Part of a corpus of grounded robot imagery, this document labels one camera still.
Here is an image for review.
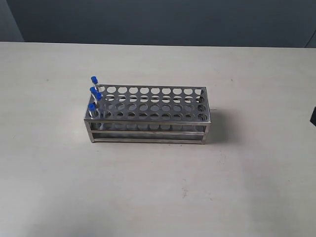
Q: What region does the blue-capped tube second row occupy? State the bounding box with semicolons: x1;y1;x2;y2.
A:
94;92;104;120

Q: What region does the blue-capped tube back row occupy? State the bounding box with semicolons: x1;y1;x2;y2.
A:
88;103;97;118

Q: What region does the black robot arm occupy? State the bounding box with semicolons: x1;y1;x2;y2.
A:
310;107;316;126

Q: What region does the stainless steel test tube rack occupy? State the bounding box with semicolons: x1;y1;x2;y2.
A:
84;84;211;144

